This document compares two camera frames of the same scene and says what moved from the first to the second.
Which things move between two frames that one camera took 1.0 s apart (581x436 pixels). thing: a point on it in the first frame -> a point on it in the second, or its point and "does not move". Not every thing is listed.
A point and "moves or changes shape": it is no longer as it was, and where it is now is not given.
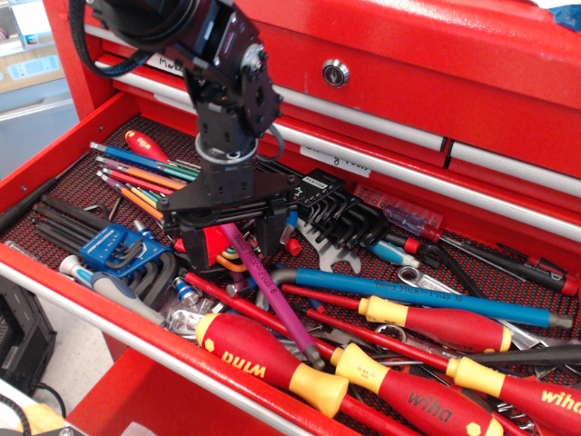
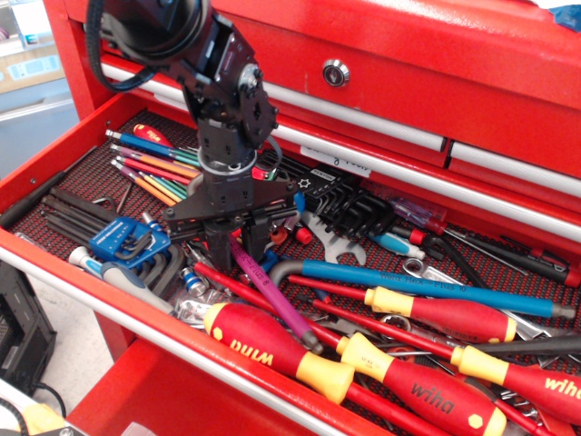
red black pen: [526, 268] -> [512, 251]
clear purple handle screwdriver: [403, 220] -> [413, 213]
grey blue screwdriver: [114, 289] -> [121, 277]
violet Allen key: [272, 295] moves or changes shape
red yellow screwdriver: [446, 328] -> [459, 318]
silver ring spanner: [410, 275] -> [415, 267]
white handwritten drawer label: [336, 161] does not move
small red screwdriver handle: [143, 145] -> [144, 133]
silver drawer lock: [336, 73] does not move
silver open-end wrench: [329, 253] -> [335, 243]
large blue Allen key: [308, 279] -> [423, 288]
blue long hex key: [114, 152] -> [139, 142]
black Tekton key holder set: [338, 215] does not move
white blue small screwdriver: [393, 253] -> [394, 242]
